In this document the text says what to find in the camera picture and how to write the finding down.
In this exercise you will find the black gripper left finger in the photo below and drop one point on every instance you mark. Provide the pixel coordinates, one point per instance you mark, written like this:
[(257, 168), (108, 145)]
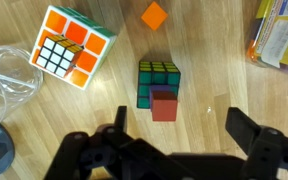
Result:
[(121, 116)]

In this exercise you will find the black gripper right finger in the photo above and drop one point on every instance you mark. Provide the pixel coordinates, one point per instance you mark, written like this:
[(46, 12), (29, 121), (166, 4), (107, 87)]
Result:
[(264, 146)]

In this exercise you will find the purple wooden block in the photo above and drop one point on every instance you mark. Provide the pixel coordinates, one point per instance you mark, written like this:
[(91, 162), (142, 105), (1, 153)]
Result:
[(164, 106)]

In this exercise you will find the big white Rubik's cube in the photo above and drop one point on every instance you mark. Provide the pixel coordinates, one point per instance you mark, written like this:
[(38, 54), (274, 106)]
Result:
[(95, 43)]

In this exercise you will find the orange wooden block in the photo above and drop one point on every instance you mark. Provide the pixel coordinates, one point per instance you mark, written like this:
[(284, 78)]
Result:
[(154, 15)]

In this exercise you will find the clear jar of coloured blocks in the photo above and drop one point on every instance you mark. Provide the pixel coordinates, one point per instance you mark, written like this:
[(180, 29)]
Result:
[(277, 36)]

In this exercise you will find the clear drinking glass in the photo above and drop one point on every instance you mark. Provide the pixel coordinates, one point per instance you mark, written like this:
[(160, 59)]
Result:
[(14, 87)]

